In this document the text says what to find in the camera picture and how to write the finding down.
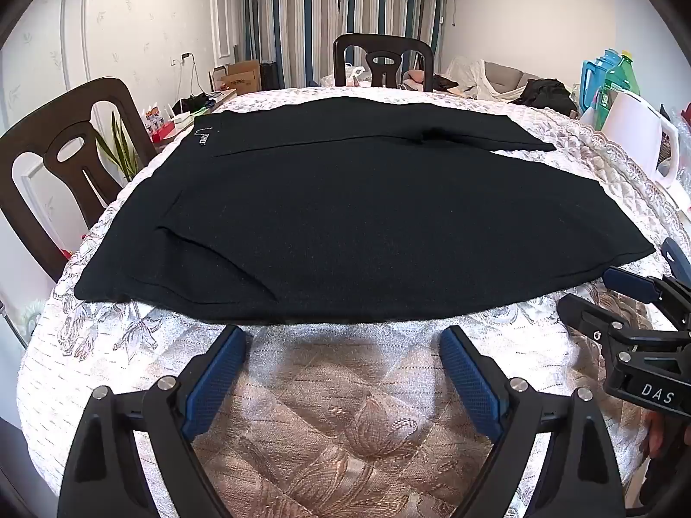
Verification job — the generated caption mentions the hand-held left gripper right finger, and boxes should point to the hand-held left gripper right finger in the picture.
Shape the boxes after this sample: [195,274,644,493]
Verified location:
[438,325,640,518]

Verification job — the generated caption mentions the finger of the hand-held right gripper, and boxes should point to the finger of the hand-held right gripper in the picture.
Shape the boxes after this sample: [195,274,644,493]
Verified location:
[659,236,691,281]
[558,265,691,360]

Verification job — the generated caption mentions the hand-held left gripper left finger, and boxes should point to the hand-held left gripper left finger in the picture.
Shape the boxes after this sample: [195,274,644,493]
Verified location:
[57,325,252,518]

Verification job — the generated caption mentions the black pants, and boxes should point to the black pants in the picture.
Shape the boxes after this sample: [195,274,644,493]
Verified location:
[74,94,656,325]

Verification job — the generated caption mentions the person's right hand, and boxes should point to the person's right hand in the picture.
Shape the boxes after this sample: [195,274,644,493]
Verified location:
[649,413,671,458]

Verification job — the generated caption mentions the white plastic jug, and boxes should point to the white plastic jug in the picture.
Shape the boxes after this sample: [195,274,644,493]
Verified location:
[598,90,682,185]

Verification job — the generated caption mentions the green plastic bottle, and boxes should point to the green plastic bottle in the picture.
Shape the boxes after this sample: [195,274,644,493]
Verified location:
[601,51,641,113]

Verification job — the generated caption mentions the blue plastic bottle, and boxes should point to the blue plastic bottle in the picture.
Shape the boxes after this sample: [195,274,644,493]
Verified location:
[580,48,623,115]

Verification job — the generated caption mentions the black bag on sofa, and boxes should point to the black bag on sofa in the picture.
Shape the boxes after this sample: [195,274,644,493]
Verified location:
[509,78,580,117]

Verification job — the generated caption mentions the grey sofa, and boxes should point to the grey sofa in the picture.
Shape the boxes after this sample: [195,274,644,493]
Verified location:
[482,61,544,101]

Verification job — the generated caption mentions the green potted plant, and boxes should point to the green potted plant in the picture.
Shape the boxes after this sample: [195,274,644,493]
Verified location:
[93,109,140,183]

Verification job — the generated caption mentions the white cloth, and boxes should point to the white cloth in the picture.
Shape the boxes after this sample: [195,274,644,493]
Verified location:
[441,57,520,101]

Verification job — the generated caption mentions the dark wooden chair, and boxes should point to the dark wooden chair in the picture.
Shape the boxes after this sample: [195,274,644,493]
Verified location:
[0,76,157,282]
[333,33,435,92]

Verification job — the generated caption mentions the cardboard box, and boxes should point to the cardboard box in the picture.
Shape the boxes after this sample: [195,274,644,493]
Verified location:
[212,59,261,94]

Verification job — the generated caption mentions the white plastic bag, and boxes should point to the white plastic bag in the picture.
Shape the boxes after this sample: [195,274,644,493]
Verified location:
[344,63,374,88]

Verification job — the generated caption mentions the striped curtains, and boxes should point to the striped curtains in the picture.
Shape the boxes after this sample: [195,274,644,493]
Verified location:
[233,0,447,90]

